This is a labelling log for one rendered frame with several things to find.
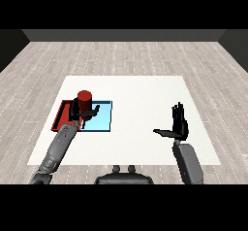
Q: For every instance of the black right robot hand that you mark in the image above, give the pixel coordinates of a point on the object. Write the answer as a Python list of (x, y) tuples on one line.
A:
[(179, 127)]

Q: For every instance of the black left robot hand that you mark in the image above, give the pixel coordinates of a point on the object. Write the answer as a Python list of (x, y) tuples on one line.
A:
[(76, 112)]

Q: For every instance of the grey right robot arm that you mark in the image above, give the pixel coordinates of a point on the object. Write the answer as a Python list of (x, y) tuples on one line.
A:
[(188, 162)]

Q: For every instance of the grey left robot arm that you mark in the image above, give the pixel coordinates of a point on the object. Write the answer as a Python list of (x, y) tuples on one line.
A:
[(56, 153)]

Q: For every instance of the shallow red open box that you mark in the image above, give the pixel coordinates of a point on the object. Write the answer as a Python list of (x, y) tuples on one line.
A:
[(62, 116)]

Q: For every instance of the small red can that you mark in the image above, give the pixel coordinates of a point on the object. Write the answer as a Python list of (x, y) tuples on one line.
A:
[(85, 101)]

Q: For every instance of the dark grey robot body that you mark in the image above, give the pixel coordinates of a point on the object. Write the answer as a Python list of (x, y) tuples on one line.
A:
[(124, 177)]

